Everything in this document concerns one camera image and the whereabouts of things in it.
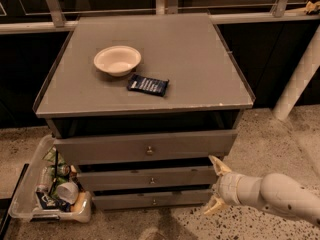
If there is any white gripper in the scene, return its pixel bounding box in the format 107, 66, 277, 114
203, 155, 244, 215

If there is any grey drawer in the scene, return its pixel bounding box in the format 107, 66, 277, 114
78, 166, 217, 191
92, 189, 212, 210
54, 130, 237, 165

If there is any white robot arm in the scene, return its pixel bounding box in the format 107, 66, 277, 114
204, 28, 320, 227

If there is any grey drawer cabinet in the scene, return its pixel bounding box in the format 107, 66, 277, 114
34, 14, 254, 198

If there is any grey bottom drawer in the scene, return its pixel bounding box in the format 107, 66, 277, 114
92, 189, 212, 210

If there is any grey top drawer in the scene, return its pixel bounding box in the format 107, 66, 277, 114
54, 130, 237, 165

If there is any blue snack packet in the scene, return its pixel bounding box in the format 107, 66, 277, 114
127, 74, 169, 97

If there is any yellow sponge in bin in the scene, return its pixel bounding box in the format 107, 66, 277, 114
71, 192, 86, 213

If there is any white paper cup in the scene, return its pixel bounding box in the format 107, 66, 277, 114
56, 182, 79, 204

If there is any green can in bin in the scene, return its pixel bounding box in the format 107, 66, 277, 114
56, 164, 70, 177

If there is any white bowl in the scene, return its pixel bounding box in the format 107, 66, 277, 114
94, 46, 142, 77

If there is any green chip bag in bin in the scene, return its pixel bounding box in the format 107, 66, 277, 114
43, 146, 65, 164

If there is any blue packet in bin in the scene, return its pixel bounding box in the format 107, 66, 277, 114
36, 192, 71, 212

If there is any clear plastic bottle in bin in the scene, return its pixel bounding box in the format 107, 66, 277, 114
36, 167, 53, 193

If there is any clear plastic bin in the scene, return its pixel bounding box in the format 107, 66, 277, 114
9, 135, 91, 223

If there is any metal railing frame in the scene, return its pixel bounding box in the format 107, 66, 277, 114
0, 0, 320, 35

